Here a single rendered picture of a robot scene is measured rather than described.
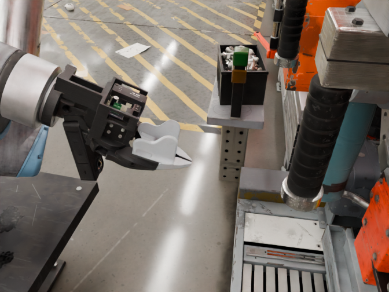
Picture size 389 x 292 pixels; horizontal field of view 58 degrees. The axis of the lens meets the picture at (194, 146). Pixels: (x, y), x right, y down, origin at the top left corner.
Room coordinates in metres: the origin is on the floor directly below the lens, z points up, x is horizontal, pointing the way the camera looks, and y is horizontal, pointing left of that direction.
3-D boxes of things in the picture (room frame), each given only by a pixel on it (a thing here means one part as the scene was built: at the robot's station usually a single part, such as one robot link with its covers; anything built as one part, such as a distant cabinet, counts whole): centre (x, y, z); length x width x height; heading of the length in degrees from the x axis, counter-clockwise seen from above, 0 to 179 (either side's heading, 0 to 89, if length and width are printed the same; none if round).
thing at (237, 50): (0.87, -0.12, 0.64); 0.04 x 0.04 x 0.04; 81
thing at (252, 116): (1.06, -0.15, 0.44); 0.43 x 0.17 x 0.03; 171
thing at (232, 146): (1.09, -0.16, 0.21); 0.10 x 0.10 x 0.42; 81
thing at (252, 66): (1.02, -0.15, 0.51); 0.20 x 0.14 x 0.13; 0
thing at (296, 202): (0.27, -0.12, 0.83); 0.04 x 0.04 x 0.16
